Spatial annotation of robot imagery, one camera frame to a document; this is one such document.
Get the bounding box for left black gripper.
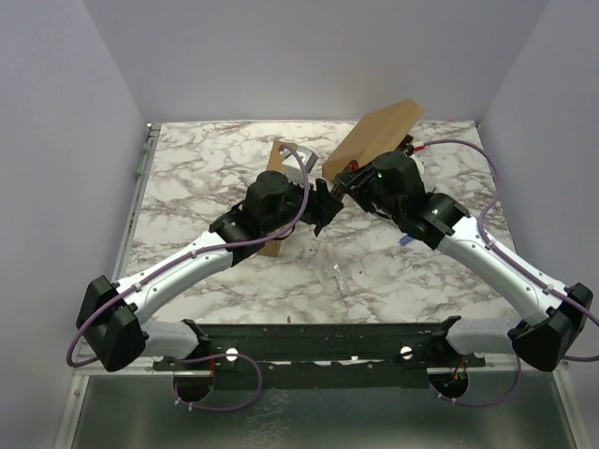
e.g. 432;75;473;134
264;173;343;236

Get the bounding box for brown cardboard express box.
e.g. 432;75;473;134
322;99;425;181

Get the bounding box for taped brown cardboard box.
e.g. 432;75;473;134
256;139;300;258

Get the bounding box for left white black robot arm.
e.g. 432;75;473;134
76;170;343;372

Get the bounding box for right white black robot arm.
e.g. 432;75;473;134
335;152;592;372

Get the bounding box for small blue plastic piece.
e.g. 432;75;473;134
399;236;414;247

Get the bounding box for clear plastic wrap piece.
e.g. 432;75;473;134
322;243;351;298

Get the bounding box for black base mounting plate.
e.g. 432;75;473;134
153;320;488;390

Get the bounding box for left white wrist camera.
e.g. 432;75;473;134
279;144;318;185

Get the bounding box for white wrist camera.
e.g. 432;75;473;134
279;144;318;185
403;143;425;176

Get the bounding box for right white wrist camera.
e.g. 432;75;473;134
403;143;425;176

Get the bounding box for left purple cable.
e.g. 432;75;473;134
65;145;311;413

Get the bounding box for purple cable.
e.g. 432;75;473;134
411;138;599;407
65;145;311;413

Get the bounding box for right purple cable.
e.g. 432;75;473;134
411;138;599;407

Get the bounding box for aluminium frame rail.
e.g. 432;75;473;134
69;326;544;380

